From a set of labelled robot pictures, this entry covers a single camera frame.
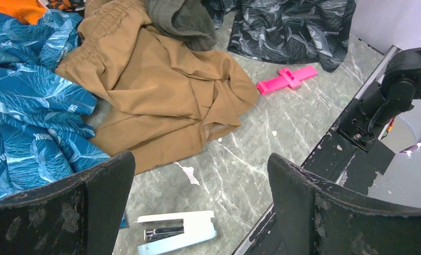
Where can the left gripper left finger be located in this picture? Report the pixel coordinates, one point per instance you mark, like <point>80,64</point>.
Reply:
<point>80,214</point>

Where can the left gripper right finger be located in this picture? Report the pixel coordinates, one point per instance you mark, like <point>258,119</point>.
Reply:
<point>317,216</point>

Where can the dark leaf print shorts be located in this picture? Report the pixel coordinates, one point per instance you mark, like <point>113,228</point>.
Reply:
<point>288,32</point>

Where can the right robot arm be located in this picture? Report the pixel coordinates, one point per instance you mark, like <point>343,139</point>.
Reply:
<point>394,95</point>

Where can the brown shorts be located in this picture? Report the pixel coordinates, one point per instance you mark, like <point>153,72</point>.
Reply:
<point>167,101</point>

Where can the blue leaf print garment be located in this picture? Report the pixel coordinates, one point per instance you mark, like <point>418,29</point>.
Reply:
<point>42,135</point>

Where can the light blue stapler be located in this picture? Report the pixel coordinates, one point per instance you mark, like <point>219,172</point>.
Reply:
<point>197,227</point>

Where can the pink plastic clip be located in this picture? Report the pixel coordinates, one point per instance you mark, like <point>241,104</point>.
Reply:
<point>287,78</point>

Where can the orange black patterned garment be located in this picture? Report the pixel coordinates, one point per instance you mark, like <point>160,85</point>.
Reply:
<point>66,5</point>

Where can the olive green garment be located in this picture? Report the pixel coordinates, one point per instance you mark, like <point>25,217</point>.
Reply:
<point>184,20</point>

